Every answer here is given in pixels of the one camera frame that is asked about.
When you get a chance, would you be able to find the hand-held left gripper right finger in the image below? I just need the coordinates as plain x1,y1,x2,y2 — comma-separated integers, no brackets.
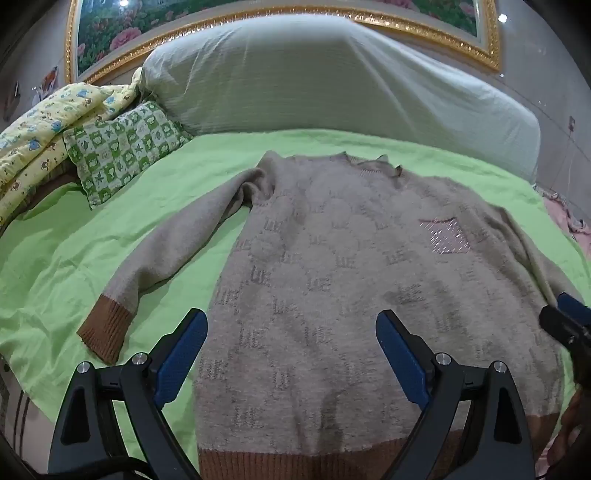
375,310,536,480

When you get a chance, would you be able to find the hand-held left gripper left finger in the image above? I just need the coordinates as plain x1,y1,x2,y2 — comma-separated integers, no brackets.
48,308,208,480

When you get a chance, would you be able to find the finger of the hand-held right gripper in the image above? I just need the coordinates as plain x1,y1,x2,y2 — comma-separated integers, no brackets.
539,292,591,365

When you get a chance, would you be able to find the beige knit sweater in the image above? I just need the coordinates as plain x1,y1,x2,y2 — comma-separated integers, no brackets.
76,150,583,480

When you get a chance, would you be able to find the pink cloth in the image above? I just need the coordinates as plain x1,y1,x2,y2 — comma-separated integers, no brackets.
540,187,591,261

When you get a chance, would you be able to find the green bed sheet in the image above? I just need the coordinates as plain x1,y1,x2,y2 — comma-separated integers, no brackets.
0,128,591,480

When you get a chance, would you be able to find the green checkered pillow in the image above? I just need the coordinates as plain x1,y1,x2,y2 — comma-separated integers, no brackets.
62,99,195,210

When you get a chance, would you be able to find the yellow printed quilt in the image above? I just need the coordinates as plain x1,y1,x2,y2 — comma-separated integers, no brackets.
0,67,144,227

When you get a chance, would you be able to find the gold framed floral painting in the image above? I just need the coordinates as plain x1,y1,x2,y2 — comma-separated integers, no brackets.
65,0,502,87

